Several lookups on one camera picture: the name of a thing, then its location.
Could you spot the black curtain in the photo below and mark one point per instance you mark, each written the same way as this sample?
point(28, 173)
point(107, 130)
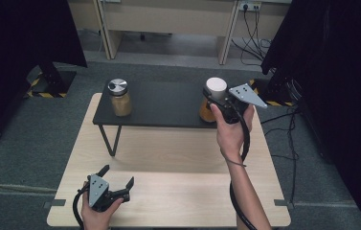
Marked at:
point(337, 80)
point(15, 48)

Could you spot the grey tape piece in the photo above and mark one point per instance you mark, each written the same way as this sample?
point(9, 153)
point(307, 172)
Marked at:
point(55, 203)
point(282, 203)

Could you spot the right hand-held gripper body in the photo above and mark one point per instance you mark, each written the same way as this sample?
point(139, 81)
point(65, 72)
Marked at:
point(238, 100)

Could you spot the person's right hand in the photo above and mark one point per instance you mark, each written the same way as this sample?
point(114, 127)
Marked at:
point(232, 134)

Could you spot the person's left hand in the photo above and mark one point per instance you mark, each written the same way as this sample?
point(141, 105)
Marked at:
point(96, 218)

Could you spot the thin black wrist band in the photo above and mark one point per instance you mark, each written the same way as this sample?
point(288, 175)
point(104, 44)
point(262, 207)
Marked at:
point(235, 164)

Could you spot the silver lid glass spice jar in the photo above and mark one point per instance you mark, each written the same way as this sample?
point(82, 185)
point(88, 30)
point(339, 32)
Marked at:
point(120, 97)

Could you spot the white lid glass spice jar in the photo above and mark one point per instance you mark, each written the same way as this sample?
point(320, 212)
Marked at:
point(214, 89)

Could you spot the beige wooden desk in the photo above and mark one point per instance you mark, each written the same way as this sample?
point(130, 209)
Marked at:
point(168, 17)

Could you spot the white wall power outlet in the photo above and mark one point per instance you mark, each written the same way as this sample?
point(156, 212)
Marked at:
point(250, 5)

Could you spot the black shelf rack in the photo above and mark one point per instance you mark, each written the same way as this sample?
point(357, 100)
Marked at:
point(168, 103)

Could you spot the black stand base hazard tape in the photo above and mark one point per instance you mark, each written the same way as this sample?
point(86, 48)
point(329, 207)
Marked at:
point(277, 92)
point(53, 83)

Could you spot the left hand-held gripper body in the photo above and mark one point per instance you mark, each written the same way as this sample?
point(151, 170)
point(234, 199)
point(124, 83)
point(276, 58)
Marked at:
point(100, 191)

